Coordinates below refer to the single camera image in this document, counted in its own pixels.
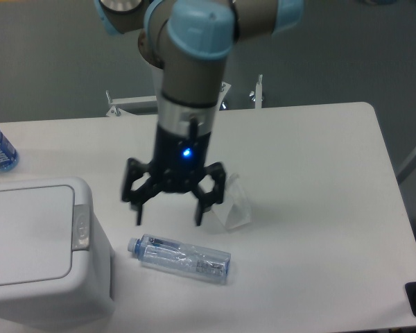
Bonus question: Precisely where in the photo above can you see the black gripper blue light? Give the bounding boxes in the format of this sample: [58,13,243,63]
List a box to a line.
[121,126,227,226]

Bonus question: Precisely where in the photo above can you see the white push-top trash can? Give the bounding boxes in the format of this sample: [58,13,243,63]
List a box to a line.
[0,177,114,330]

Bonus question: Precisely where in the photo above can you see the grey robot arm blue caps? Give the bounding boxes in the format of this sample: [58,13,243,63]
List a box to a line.
[94,1,304,225]

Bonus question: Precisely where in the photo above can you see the crumpled clear plastic wrapper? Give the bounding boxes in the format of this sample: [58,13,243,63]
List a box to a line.
[208,173,252,232]

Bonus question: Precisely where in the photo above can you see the clear empty plastic bottle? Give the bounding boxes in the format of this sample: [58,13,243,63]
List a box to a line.
[128,234,231,284]

